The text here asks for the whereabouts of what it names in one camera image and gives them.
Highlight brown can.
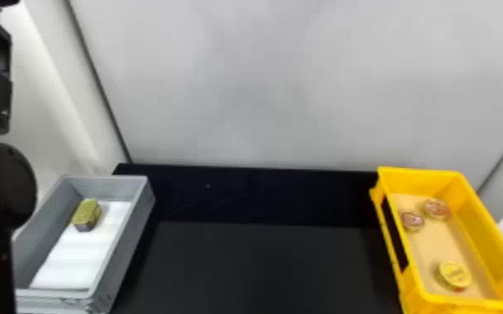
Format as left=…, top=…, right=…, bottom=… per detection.
left=399, top=210, right=425, bottom=232
left=422, top=198, right=451, bottom=220

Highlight grey crate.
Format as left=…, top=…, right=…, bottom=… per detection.
left=12, top=175, right=156, bottom=314

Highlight white foam pad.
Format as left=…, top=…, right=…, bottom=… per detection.
left=28, top=199, right=133, bottom=291

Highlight beige liner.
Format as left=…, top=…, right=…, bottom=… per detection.
left=389, top=193, right=500, bottom=301

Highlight yellow crate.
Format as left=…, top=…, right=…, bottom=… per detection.
left=368, top=165, right=503, bottom=314

